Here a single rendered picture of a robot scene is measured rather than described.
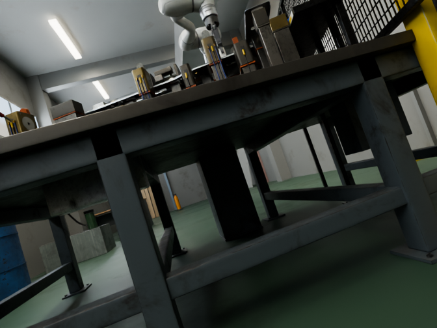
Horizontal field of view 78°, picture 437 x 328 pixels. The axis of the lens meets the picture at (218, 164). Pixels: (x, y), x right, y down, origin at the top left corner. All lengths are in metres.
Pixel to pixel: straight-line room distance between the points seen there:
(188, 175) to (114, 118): 10.30
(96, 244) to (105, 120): 3.73
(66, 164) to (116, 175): 0.13
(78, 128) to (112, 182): 0.16
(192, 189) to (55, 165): 10.26
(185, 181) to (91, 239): 7.03
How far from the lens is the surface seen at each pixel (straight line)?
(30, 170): 0.85
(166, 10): 1.60
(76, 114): 1.48
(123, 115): 0.76
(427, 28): 1.12
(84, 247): 4.47
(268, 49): 1.09
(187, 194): 10.98
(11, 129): 1.62
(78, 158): 0.81
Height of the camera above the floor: 0.42
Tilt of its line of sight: 4 degrees up
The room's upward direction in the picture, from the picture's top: 19 degrees counter-clockwise
